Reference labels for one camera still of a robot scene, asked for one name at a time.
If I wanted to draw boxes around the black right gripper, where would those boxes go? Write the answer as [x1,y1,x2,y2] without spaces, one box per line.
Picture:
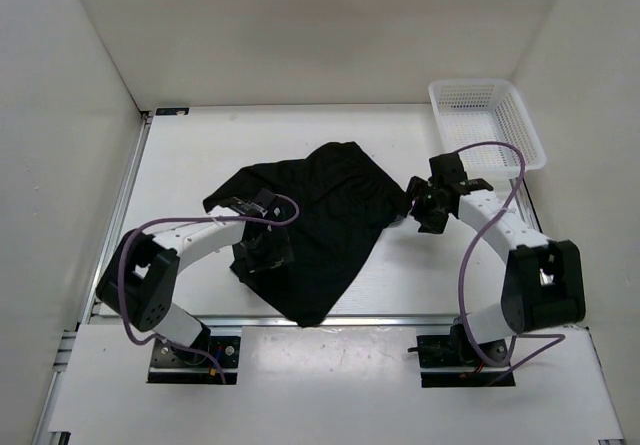
[394,175,450,235]

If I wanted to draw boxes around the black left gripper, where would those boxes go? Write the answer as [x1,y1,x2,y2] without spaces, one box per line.
[233,227,295,289]

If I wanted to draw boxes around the black shorts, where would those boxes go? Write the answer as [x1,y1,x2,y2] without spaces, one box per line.
[203,142,409,327]

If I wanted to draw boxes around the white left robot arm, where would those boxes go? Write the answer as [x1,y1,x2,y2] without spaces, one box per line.
[96,189,300,365]

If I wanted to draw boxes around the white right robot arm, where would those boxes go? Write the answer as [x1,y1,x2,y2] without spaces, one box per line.
[406,153,586,365]

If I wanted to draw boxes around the white plastic basket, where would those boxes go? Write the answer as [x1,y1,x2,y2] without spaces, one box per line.
[428,78,547,181]

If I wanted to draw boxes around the aluminium left rail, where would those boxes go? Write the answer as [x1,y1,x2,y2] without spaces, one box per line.
[78,111,154,326]

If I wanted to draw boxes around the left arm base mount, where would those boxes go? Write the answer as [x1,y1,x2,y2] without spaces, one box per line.
[147,332,241,386]

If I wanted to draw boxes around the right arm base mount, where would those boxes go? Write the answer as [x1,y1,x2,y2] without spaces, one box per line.
[407,326,516,389]

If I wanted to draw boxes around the aluminium front rail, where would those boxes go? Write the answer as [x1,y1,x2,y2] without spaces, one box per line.
[76,313,455,328]

